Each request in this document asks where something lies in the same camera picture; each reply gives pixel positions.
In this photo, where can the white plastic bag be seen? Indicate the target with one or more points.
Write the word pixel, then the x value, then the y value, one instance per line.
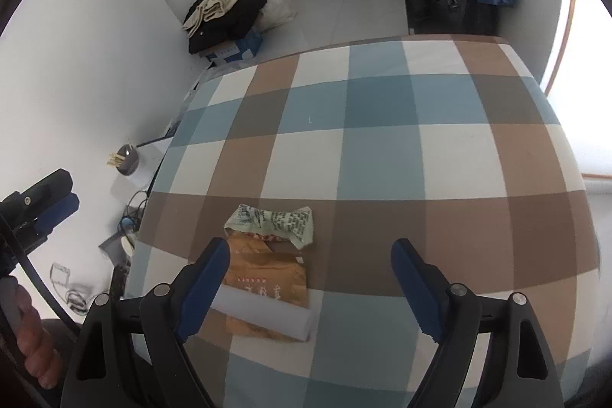
pixel 277 9

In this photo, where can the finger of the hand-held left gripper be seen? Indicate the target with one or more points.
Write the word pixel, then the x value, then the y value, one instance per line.
pixel 60 209

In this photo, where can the orange snack wrapper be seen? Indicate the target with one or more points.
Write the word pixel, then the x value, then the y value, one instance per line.
pixel 267 279

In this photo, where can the white paper roll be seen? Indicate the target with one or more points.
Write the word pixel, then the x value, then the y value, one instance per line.
pixel 267 315

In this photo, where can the person's left hand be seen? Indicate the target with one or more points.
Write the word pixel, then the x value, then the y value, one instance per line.
pixel 38 341

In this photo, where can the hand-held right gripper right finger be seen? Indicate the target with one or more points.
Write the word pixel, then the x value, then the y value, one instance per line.
pixel 416 288

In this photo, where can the white gold-trimmed wardrobe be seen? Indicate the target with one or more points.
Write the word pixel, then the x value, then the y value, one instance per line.
pixel 578 68

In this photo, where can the beige cloth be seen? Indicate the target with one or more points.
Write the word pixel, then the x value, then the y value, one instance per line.
pixel 215 4

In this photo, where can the checkered bed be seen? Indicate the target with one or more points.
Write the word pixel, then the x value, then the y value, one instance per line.
pixel 382 159

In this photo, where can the blue white box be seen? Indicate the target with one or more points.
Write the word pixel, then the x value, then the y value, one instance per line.
pixel 234 49

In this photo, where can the white bedside table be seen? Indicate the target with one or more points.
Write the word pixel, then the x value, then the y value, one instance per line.
pixel 150 166

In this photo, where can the green white snack wrapper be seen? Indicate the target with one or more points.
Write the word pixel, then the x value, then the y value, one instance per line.
pixel 282 224

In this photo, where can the black clothing pile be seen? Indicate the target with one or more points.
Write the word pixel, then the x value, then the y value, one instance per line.
pixel 234 18

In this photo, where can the grey cup with sticks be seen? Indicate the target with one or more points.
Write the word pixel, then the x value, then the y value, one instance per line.
pixel 128 159

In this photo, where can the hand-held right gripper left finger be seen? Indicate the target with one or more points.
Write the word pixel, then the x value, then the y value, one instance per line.
pixel 205 288

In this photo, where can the clear plastic packaging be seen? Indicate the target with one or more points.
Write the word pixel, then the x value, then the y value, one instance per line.
pixel 67 283

